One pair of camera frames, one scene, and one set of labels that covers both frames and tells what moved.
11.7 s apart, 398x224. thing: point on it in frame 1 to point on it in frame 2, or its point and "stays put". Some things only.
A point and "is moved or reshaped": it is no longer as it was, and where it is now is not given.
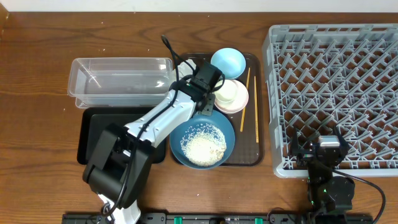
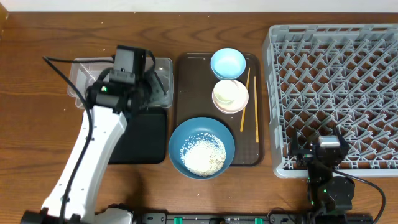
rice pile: [203, 144] is moved or reshaped
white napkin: [185, 70] to [157, 95]
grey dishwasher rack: [320, 77] stays put
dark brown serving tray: [248, 122] stays put
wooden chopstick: [245, 107] stays put
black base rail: [226, 218] stays put
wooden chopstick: [256, 109] stays put
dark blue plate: [216, 119] is moved or reshaped
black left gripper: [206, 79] to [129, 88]
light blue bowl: [230, 61] stays put
